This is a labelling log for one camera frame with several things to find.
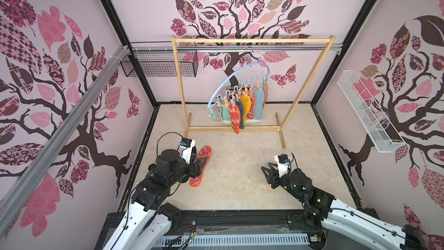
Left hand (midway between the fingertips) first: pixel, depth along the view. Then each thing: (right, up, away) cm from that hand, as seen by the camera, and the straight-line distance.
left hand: (199, 161), depth 71 cm
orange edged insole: (+33, +34, +20) cm, 52 cm away
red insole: (+26, +21, +26) cm, 42 cm away
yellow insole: (+21, +24, +13) cm, 35 cm away
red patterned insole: (-1, -1, +24) cm, 24 cm away
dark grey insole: (+18, +24, +9) cm, 31 cm away
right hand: (+30, -5, +7) cm, 31 cm away
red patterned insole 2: (+16, +19, +10) cm, 27 cm away
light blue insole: (+29, +26, +19) cm, 44 cm away
